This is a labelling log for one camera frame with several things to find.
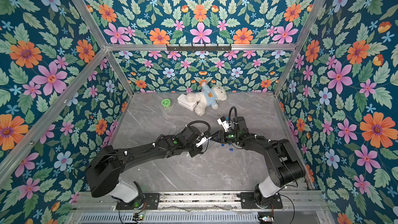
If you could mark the green lidded small jar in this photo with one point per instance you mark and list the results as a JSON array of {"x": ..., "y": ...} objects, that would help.
[{"x": 166, "y": 103}]

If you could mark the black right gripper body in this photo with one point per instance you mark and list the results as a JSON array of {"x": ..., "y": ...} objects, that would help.
[{"x": 222, "y": 136}]

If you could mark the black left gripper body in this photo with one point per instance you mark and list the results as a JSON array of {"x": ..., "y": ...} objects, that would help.
[{"x": 193, "y": 149}]

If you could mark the white box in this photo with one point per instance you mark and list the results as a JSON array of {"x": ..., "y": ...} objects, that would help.
[{"x": 182, "y": 101}]

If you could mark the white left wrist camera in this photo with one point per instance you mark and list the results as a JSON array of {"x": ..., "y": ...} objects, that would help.
[{"x": 202, "y": 140}]

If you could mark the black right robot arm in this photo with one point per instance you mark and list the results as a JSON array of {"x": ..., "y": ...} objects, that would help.
[{"x": 281, "y": 159}]

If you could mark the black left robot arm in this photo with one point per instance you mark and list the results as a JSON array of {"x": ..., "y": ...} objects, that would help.
[{"x": 104, "y": 170}]

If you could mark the white teddy bear blue hoodie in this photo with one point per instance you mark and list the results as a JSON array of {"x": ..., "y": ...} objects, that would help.
[{"x": 208, "y": 97}]

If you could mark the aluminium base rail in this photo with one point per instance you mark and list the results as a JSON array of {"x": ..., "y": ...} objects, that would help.
[{"x": 286, "y": 200}]

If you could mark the black hook rail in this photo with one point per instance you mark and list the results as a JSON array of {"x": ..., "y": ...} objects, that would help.
[{"x": 204, "y": 47}]

